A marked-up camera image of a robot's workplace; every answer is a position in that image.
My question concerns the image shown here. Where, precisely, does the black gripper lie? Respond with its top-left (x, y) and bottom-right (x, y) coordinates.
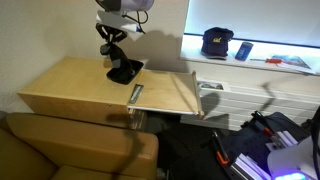
top-left (95, 20), bottom-right (128, 47)

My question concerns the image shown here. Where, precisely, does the dark sock with grey patches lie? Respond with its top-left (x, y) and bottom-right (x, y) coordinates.
top-left (99, 43), bottom-right (136, 77)

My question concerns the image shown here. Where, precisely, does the light wooden nightstand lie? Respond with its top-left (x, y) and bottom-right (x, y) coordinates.
top-left (17, 55), bottom-right (150, 130)

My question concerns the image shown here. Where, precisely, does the wooden board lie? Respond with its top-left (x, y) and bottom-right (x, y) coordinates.
top-left (126, 69), bottom-right (206, 121)

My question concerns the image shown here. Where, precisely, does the white window sill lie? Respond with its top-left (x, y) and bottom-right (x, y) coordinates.
top-left (179, 33), bottom-right (320, 77)

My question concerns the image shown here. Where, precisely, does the clear plastic bottle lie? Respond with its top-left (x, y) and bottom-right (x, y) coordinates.
top-left (128, 108), bottom-right (148, 131)

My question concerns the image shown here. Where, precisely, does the navy cap with yellow logo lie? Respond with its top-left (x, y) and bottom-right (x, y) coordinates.
top-left (200, 26), bottom-right (235, 61)

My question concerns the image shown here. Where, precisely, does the photo card with white border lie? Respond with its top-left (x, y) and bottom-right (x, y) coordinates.
top-left (197, 79), bottom-right (232, 93)

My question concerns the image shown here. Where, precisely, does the tan leather couch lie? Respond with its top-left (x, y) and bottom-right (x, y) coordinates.
top-left (0, 111), bottom-right (160, 180)

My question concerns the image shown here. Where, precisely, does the blue can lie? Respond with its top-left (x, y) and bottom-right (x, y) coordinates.
top-left (234, 41), bottom-right (255, 62)

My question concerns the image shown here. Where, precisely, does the white roller window blind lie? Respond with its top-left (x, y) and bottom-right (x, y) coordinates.
top-left (184, 0), bottom-right (320, 49)

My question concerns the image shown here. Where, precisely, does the black and orange clamp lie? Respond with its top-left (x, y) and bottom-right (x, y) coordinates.
top-left (211, 129), bottom-right (232, 167)
top-left (250, 110), bottom-right (279, 139)

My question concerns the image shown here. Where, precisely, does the white slatted radiator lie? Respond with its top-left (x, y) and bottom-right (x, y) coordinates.
top-left (179, 79), bottom-right (320, 132)

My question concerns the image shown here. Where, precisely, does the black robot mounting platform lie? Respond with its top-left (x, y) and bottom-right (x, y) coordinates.
top-left (213, 111), bottom-right (320, 180)

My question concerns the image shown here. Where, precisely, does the colourful magazine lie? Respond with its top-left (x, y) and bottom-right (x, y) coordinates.
top-left (270, 54), bottom-right (318, 75)

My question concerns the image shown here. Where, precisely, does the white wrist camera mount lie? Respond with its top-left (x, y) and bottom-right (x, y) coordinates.
top-left (95, 9), bottom-right (143, 36)

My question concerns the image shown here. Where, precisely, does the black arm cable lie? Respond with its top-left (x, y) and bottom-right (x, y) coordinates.
top-left (123, 9), bottom-right (150, 35)

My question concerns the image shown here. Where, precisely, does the red handled screwdriver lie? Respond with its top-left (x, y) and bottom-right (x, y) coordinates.
top-left (249, 57), bottom-right (283, 66)

